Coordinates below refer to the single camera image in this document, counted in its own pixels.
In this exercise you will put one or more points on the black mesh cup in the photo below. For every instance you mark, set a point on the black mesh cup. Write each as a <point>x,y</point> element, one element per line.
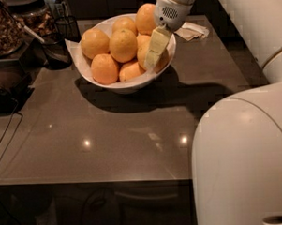
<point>68,28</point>
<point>56,52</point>

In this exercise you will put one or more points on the folded paper napkins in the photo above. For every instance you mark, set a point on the folded paper napkins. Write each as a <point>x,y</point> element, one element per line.
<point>189,31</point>

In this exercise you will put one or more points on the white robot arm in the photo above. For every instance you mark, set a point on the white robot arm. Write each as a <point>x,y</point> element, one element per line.
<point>237,147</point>

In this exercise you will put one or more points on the black appliance on counter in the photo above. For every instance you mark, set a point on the black appliance on counter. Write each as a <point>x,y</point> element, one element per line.
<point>14,87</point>

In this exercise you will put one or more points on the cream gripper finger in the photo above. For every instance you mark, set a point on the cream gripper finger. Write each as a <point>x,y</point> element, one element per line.
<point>159,41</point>

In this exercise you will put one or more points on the black mesh cup near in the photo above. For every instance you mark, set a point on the black mesh cup near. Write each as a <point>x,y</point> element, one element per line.
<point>56,52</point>

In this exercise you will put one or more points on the white serving spoon handle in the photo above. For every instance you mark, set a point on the white serving spoon handle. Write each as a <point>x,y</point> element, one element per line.
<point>32,33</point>

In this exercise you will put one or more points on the small hidden orange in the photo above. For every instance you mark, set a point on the small hidden orange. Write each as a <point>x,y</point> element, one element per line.
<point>142,40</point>

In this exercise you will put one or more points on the white ceramic bowl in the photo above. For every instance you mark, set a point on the white ceramic bowl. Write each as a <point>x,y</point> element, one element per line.
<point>166,50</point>

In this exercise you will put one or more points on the black mesh cup far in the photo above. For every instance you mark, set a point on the black mesh cup far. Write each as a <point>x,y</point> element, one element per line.
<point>68,28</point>

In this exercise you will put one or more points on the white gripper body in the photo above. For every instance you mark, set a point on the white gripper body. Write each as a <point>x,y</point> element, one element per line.
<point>171,14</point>

